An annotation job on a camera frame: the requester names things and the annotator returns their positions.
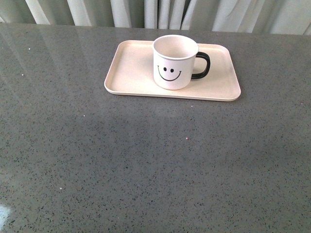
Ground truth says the beige rectangular tray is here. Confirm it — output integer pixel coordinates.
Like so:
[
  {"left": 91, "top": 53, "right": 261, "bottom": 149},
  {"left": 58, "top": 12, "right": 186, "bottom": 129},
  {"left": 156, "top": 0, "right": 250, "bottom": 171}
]
[{"left": 104, "top": 40, "right": 241, "bottom": 101}]

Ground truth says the white pleated curtain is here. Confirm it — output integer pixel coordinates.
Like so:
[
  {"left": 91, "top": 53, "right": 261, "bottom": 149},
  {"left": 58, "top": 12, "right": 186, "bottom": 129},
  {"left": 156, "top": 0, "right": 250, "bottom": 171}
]
[{"left": 0, "top": 0, "right": 311, "bottom": 35}]

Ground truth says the white smiley face mug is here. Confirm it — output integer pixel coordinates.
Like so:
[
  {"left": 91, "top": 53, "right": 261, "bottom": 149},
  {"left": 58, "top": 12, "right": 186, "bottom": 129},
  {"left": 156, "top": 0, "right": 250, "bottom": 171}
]
[{"left": 152, "top": 35, "right": 211, "bottom": 90}]

